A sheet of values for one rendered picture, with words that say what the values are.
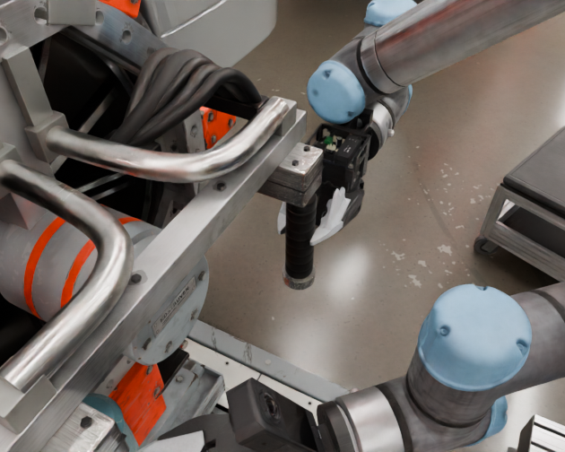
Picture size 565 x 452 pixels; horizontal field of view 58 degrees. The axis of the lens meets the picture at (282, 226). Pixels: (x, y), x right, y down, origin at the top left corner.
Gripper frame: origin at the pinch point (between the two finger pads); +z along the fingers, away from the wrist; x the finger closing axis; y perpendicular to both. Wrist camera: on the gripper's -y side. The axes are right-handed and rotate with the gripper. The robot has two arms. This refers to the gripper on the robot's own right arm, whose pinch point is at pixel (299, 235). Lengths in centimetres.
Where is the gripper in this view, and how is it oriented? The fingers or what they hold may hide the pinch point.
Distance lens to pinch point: 62.9
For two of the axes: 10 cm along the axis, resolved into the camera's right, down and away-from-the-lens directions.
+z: -4.5, 6.3, -6.3
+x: 8.9, 3.1, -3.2
